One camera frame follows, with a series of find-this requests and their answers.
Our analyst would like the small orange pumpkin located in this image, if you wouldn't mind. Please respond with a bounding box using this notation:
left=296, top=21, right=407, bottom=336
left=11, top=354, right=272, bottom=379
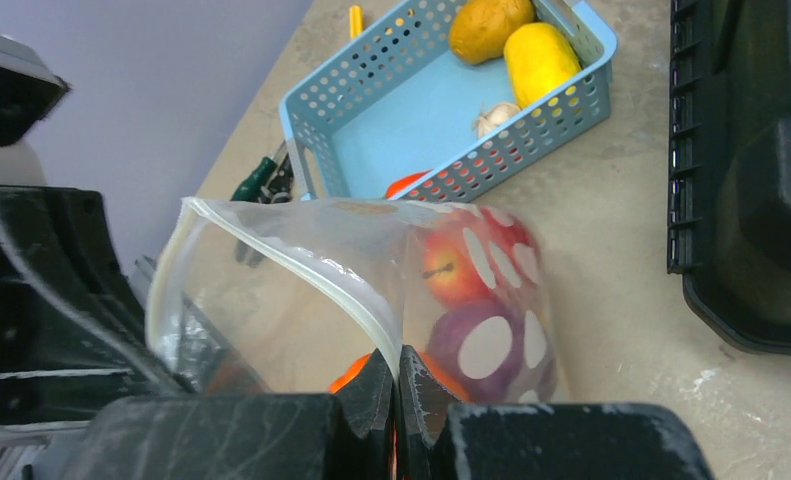
left=329, top=349, right=469, bottom=479

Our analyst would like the light blue plastic basket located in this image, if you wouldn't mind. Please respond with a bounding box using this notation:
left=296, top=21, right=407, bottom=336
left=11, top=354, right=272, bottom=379
left=279, top=1, right=617, bottom=202

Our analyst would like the red apple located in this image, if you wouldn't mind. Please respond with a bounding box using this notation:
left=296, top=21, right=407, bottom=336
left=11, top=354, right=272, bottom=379
left=421, top=203, right=544, bottom=308

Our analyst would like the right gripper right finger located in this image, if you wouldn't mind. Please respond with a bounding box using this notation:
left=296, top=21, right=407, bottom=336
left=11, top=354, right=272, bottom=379
left=398, top=346, right=713, bottom=479

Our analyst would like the yellow squash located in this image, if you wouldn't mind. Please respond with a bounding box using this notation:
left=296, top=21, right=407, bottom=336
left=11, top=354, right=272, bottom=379
left=503, top=22, right=582, bottom=109

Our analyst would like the red onion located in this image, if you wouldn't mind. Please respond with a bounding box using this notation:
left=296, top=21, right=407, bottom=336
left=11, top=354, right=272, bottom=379
left=425, top=299, right=559, bottom=403

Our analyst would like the polka dot zip bag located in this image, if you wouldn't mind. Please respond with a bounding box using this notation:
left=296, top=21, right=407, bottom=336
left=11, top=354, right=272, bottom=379
left=146, top=197, right=567, bottom=401

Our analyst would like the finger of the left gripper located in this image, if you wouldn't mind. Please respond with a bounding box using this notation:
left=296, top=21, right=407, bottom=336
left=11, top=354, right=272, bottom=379
left=0, top=185, right=182, bottom=431

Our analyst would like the green handle screwdriver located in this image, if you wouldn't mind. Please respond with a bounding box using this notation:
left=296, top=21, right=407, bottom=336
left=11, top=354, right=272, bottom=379
left=230, top=142, right=287, bottom=203

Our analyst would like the yellow lemon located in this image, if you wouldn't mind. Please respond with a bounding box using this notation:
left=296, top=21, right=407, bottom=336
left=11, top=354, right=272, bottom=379
left=448, top=0, right=536, bottom=66

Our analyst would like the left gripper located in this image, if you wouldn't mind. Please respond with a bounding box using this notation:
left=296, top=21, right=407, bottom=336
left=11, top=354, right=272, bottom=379
left=0, top=35, right=71, bottom=147

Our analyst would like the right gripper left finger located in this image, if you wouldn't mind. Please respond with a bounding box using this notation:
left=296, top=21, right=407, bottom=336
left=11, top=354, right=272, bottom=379
left=63, top=344, right=396, bottom=480

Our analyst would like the garlic bulb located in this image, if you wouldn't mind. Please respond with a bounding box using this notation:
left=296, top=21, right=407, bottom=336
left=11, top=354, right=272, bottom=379
left=472, top=102, right=521, bottom=139

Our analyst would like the yellow handle screwdriver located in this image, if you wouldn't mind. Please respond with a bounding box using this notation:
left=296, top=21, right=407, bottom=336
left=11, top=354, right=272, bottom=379
left=348, top=5, right=364, bottom=40

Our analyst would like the black plastic toolbox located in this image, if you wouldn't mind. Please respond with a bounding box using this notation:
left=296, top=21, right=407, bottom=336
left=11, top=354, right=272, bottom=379
left=667, top=1, right=791, bottom=356

